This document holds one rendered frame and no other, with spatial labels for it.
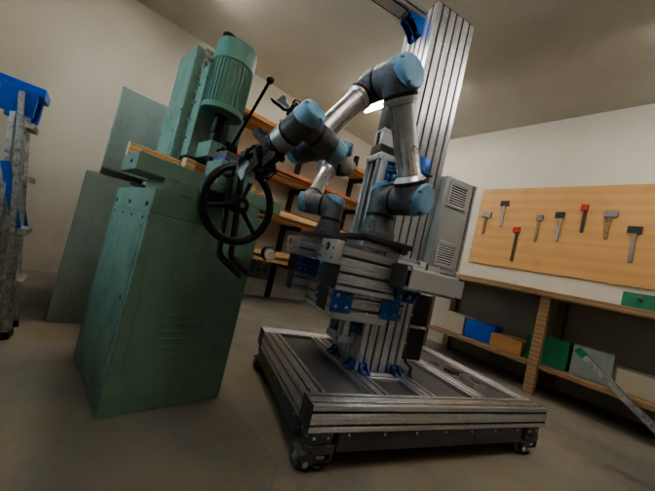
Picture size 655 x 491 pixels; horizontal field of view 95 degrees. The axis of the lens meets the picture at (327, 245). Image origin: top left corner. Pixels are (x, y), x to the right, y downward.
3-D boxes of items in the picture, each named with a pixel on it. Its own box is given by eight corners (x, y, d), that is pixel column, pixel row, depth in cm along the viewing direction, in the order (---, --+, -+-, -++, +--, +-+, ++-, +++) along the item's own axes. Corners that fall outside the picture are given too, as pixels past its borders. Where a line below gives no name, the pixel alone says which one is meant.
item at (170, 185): (162, 189, 104) (165, 177, 104) (144, 188, 119) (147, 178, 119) (258, 218, 133) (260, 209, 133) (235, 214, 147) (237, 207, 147)
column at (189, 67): (157, 194, 134) (197, 42, 137) (143, 194, 150) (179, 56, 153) (205, 208, 150) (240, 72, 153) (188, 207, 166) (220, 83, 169)
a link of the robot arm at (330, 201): (339, 219, 161) (345, 195, 162) (316, 213, 163) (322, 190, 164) (342, 222, 173) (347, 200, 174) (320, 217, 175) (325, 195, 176)
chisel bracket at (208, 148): (206, 159, 125) (211, 138, 125) (193, 161, 134) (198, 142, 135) (222, 165, 130) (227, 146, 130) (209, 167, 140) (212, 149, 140)
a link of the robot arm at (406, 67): (406, 211, 124) (389, 63, 108) (439, 211, 112) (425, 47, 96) (387, 219, 117) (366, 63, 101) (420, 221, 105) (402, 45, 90)
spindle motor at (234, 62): (211, 101, 119) (229, 28, 120) (193, 109, 131) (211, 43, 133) (249, 123, 132) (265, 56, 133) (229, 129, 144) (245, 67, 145)
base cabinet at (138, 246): (92, 421, 98) (147, 211, 101) (71, 353, 139) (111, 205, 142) (219, 397, 131) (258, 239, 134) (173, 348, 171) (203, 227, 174)
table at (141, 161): (142, 166, 91) (147, 147, 91) (119, 169, 112) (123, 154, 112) (292, 217, 134) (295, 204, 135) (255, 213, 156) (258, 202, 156)
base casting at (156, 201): (147, 211, 102) (154, 186, 102) (112, 205, 142) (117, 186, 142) (257, 239, 134) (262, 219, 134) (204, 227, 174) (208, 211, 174)
